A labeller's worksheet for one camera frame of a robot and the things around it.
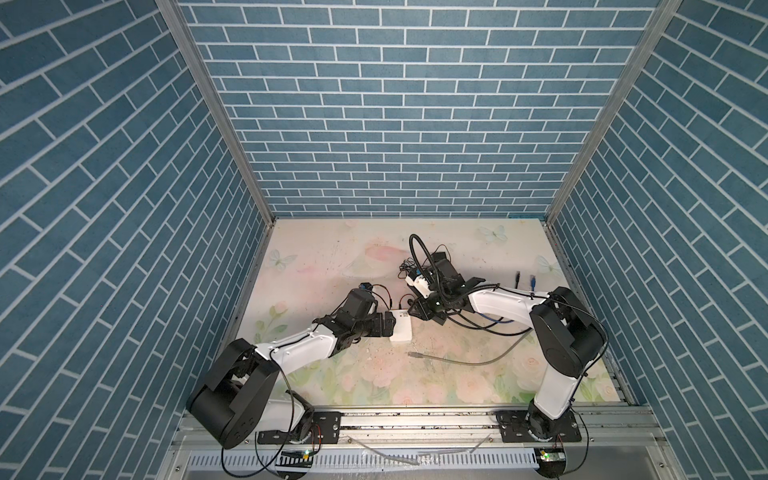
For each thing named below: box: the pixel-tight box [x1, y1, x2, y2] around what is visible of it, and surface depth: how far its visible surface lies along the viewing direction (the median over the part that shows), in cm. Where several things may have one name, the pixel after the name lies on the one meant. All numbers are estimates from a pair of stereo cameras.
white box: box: [389, 309, 412, 343], surface depth 91 cm
